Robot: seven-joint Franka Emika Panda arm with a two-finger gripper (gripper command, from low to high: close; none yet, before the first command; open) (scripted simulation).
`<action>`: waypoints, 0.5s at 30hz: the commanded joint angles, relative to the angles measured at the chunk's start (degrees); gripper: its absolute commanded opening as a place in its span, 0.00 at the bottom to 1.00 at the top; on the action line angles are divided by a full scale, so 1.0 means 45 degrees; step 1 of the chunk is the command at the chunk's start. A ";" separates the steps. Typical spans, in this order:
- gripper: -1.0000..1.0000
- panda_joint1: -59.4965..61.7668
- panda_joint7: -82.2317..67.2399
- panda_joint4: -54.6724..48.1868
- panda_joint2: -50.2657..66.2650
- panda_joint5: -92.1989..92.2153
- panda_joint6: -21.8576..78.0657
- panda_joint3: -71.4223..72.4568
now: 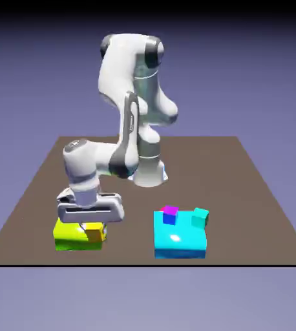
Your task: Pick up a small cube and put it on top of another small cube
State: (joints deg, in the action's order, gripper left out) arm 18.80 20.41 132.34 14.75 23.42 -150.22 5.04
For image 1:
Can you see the small blue cube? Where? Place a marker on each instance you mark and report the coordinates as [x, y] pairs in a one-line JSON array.
[[170, 216]]

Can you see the large lime green box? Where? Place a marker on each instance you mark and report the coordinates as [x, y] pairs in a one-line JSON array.
[[69, 236]]

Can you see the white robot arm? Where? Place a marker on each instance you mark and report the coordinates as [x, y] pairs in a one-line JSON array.
[[117, 77]]

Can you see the small teal cube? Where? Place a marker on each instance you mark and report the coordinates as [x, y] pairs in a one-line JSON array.
[[199, 218]]

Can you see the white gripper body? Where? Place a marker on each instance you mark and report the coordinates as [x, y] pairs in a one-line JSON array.
[[91, 214]]

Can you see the large cyan box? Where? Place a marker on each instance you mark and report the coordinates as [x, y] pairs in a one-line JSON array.
[[180, 239]]

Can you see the small yellow cube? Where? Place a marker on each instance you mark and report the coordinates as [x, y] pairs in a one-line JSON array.
[[94, 232]]

